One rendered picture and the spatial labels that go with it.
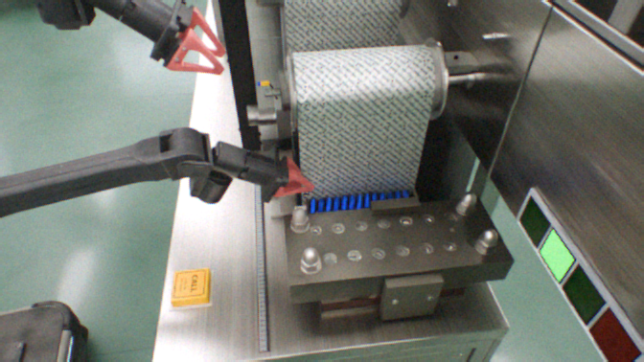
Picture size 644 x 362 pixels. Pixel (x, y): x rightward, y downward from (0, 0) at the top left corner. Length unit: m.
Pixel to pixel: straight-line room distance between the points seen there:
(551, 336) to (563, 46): 1.58
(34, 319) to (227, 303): 1.11
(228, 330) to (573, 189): 0.62
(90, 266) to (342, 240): 1.66
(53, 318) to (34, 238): 0.75
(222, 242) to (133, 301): 1.15
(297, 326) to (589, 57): 0.63
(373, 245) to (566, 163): 0.35
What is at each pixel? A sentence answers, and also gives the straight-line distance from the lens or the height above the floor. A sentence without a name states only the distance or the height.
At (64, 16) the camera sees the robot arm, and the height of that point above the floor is 1.41.
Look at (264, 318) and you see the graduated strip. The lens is 0.87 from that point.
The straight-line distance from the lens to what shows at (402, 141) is 0.81.
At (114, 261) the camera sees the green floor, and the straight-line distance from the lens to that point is 2.26.
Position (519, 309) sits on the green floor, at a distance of 2.09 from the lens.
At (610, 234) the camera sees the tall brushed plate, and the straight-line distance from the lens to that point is 0.59.
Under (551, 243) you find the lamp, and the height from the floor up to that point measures 1.19.
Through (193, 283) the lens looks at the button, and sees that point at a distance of 0.91.
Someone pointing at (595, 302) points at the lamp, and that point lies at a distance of 0.62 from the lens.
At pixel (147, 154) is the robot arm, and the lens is 0.75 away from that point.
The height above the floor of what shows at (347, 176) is 1.08.
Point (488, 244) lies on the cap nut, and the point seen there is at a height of 1.05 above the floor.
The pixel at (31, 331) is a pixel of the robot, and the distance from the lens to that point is 1.89.
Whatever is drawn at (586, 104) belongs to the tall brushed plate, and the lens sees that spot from 0.60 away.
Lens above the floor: 1.65
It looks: 43 degrees down
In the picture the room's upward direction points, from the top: straight up
